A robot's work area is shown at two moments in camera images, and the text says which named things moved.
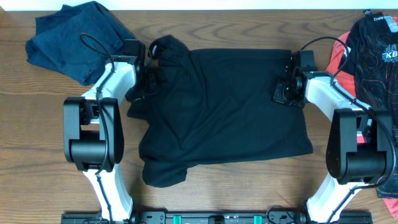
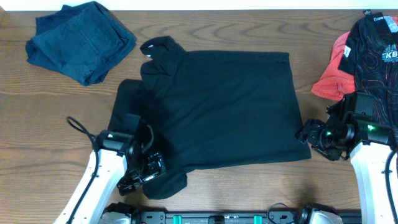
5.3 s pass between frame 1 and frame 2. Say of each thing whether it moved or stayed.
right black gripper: moved
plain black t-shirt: stayed
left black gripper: moved
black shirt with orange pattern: stayed
